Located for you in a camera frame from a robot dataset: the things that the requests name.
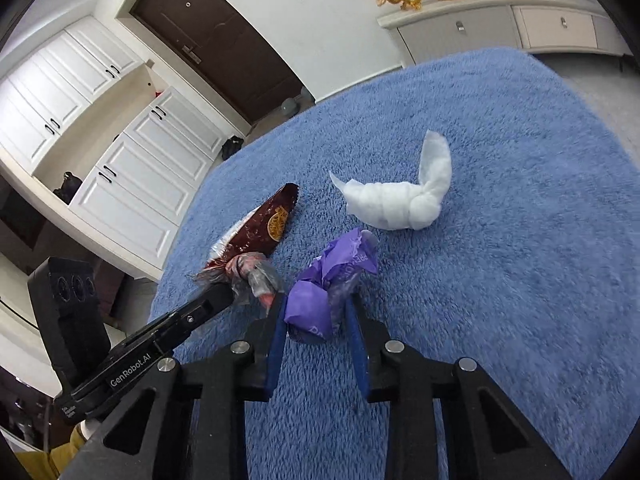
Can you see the white tissue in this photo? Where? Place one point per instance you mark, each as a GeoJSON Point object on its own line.
{"type": "Point", "coordinates": [394, 206]}

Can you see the dark brown entrance door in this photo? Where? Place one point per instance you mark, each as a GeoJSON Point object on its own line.
{"type": "Point", "coordinates": [225, 50]}

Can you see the blue fluffy blanket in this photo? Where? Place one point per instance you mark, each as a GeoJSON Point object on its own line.
{"type": "Point", "coordinates": [531, 268]}

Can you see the grey slippers pair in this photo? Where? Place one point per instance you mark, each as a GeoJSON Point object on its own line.
{"type": "Point", "coordinates": [290, 107]}

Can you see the clear red wrapper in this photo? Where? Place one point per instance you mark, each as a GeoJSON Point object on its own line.
{"type": "Point", "coordinates": [252, 276]}

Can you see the white upper wall cabinets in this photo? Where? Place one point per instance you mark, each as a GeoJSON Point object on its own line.
{"type": "Point", "coordinates": [43, 96]}

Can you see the white grey TV cabinet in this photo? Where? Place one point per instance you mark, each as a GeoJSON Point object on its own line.
{"type": "Point", "coordinates": [442, 28]}

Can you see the dark brown snack bag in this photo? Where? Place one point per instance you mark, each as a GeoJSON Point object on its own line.
{"type": "Point", "coordinates": [261, 230]}

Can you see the purple plastic bag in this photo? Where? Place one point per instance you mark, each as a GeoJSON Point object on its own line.
{"type": "Point", "coordinates": [316, 302]}

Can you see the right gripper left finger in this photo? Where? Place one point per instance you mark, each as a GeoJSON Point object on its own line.
{"type": "Point", "coordinates": [188, 421]}

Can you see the black shoes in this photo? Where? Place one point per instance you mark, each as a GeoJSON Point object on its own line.
{"type": "Point", "coordinates": [231, 147]}

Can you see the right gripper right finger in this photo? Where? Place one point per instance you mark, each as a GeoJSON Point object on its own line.
{"type": "Point", "coordinates": [433, 403]}

